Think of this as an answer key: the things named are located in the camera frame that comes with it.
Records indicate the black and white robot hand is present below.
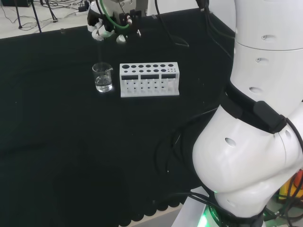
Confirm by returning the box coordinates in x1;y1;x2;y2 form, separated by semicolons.
86;0;143;44

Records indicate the clear glass rod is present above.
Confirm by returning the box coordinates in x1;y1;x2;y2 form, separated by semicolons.
98;39;104;71

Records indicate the clear glass beaker with water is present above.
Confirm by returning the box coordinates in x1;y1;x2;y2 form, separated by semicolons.
92;62;114;93

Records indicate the white test tube rack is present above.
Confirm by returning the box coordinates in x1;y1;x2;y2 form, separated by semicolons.
119;61;180;98

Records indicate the black tripod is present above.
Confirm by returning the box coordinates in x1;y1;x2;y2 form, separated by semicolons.
14;0;59;33

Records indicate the black bench cloth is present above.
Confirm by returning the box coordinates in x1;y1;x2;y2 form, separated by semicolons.
0;8;237;227

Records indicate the pale white board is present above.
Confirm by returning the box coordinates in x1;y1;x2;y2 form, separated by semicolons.
174;195;209;227

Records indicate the yellow stop button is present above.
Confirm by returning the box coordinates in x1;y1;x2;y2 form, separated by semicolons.
278;170;303;203

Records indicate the green cable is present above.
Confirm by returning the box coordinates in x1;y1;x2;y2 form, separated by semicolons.
97;0;133;31

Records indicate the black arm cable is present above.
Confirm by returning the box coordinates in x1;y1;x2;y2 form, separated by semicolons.
196;0;236;60
155;107;220;209
155;0;190;48

